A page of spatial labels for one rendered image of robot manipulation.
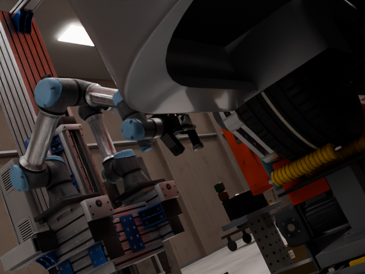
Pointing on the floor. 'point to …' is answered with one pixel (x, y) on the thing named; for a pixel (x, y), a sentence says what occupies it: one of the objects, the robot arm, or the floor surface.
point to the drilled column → (269, 242)
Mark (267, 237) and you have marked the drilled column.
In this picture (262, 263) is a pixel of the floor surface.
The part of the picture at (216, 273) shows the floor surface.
